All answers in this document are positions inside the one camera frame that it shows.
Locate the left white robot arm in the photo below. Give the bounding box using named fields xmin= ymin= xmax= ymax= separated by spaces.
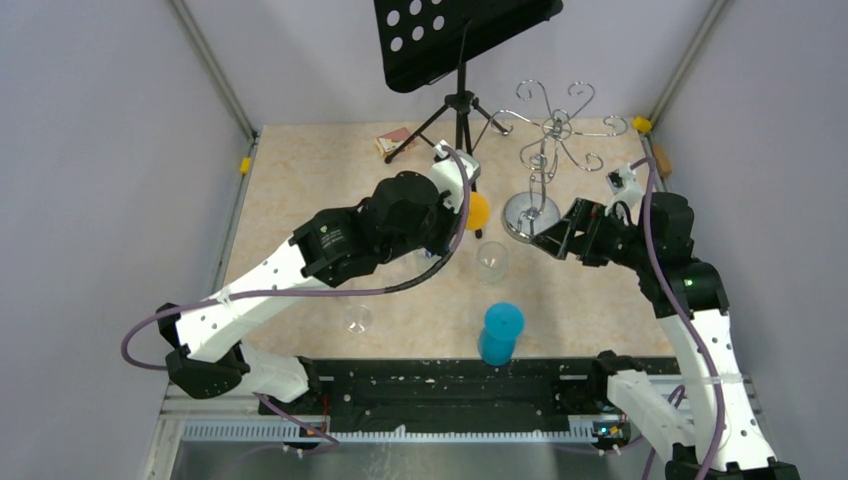
xmin=157 ymin=162 xmax=470 ymax=414

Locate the blue plastic wine glass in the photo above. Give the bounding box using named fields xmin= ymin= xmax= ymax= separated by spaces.
xmin=477 ymin=302 xmax=525 ymax=367

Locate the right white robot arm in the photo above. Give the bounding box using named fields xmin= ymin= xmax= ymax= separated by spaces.
xmin=531 ymin=192 xmax=799 ymax=479

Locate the clear glass centre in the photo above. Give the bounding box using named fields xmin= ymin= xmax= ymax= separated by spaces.
xmin=475 ymin=241 xmax=509 ymax=284

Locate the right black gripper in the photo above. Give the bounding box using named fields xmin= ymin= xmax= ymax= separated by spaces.
xmin=531 ymin=196 xmax=654 ymax=271

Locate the clear glass front left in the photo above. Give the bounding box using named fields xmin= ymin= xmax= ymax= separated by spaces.
xmin=345 ymin=305 xmax=373 ymax=334

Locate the small cardboard box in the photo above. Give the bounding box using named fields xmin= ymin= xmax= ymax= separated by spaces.
xmin=374 ymin=127 xmax=416 ymax=163

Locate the silver wire glass rack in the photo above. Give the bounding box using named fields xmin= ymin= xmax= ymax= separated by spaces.
xmin=487 ymin=79 xmax=628 ymax=244

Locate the orange plastic wine glass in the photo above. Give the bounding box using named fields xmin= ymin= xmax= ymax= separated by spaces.
xmin=465 ymin=191 xmax=491 ymax=231

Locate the clear glass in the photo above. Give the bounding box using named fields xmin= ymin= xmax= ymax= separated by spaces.
xmin=345 ymin=305 xmax=373 ymax=334
xmin=475 ymin=241 xmax=509 ymax=284

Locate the black music stand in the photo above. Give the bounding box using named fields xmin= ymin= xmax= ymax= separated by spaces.
xmin=372 ymin=0 xmax=565 ymax=240

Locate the yellow corner clamp right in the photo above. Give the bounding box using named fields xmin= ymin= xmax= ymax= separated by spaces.
xmin=632 ymin=116 xmax=653 ymax=134

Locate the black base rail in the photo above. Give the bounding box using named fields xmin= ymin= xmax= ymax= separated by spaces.
xmin=259 ymin=357 xmax=624 ymax=433

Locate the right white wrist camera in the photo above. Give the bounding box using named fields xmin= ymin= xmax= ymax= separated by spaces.
xmin=606 ymin=164 xmax=645 ymax=209

